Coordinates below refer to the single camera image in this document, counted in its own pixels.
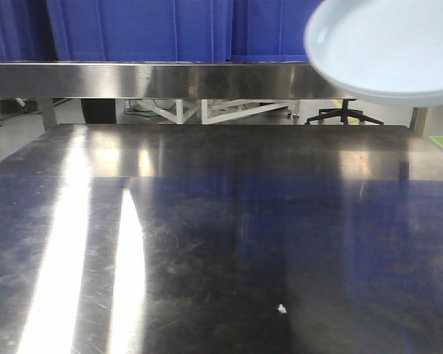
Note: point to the light blue plate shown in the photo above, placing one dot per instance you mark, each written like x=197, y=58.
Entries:
x=386, y=52

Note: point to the black office chair base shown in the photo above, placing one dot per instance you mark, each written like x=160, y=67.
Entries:
x=344, y=113

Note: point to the blue bin upper right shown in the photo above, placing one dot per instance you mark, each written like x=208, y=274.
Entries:
x=270, y=31

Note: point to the blue bin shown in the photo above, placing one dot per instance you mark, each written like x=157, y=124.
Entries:
x=137, y=31
x=270, y=31

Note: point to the blue bin upper left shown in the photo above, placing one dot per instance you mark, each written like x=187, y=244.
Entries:
x=137, y=31

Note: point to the white frame structure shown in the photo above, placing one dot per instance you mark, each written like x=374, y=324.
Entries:
x=179, y=111

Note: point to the stainless steel shelf rail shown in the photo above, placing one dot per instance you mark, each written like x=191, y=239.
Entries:
x=199, y=81

